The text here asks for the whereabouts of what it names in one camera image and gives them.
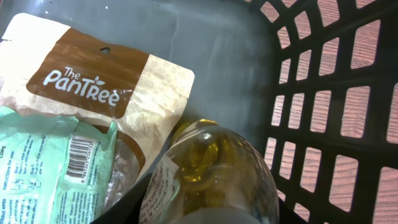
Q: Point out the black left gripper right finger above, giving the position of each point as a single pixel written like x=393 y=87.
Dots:
x=287 y=216

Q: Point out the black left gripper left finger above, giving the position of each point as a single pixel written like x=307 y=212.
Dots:
x=126 y=210

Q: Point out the teal tissue pack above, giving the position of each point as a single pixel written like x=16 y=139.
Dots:
x=53 y=169

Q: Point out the clear bottle with silver cap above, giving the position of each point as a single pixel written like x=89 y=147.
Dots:
x=210 y=174

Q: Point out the brown snack packet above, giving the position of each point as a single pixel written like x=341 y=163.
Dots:
x=50 y=68

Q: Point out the grey plastic mesh basket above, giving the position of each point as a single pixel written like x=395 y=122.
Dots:
x=312 y=84

